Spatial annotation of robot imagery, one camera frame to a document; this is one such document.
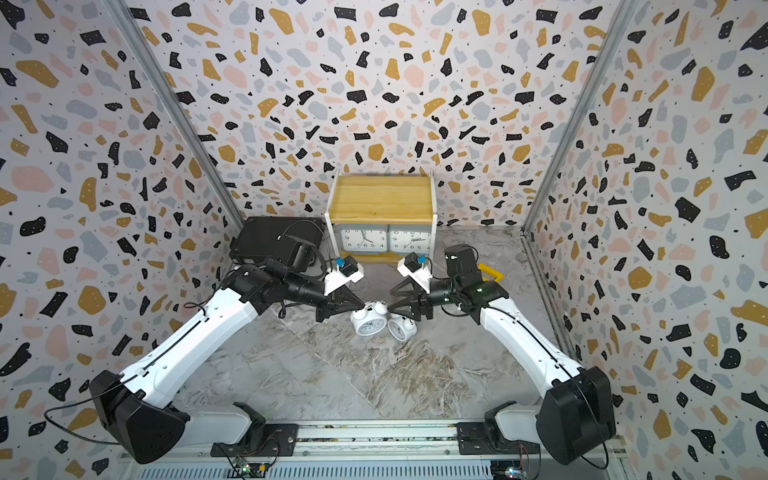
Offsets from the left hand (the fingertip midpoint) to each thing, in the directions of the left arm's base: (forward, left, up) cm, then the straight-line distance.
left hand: (362, 303), depth 69 cm
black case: (+43, +44, -23) cm, 66 cm away
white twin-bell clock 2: (+3, -9, -20) cm, 22 cm away
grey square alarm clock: (+26, +2, -6) cm, 26 cm away
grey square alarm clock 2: (+25, -10, -6) cm, 28 cm away
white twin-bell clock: (-2, -2, -5) cm, 5 cm away
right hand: (+2, -7, -2) cm, 8 cm away
